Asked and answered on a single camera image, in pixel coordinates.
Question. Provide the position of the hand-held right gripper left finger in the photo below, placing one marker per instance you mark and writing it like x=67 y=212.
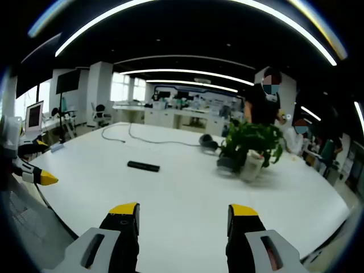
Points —
x=113 y=250

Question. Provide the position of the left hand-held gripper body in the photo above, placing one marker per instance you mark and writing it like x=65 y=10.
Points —
x=10 y=133

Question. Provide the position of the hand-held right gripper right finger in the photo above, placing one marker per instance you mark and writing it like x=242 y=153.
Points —
x=250 y=250

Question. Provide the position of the black remote control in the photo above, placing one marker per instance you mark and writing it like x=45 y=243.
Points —
x=143 y=166

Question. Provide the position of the small blue white box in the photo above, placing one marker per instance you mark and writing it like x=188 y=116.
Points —
x=57 y=147

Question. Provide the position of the white computer monitor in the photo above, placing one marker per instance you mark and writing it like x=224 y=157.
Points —
x=34 y=115

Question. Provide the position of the grey mesh chair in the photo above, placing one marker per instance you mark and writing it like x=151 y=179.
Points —
x=25 y=221

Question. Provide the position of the white office chair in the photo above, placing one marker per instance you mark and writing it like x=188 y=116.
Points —
x=100 y=113

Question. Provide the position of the small grey pot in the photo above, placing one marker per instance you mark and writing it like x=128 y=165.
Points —
x=226 y=162

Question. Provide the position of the green potted plant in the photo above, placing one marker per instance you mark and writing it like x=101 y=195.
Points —
x=250 y=139

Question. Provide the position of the grey headphones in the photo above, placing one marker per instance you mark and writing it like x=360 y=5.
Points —
x=207 y=143

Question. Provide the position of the green chair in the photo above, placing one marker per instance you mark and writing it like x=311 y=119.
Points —
x=330 y=153

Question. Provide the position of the long ceiling light strip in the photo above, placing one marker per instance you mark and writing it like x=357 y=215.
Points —
x=94 y=24

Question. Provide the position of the white lab counter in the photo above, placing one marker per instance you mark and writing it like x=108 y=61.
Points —
x=170 y=115

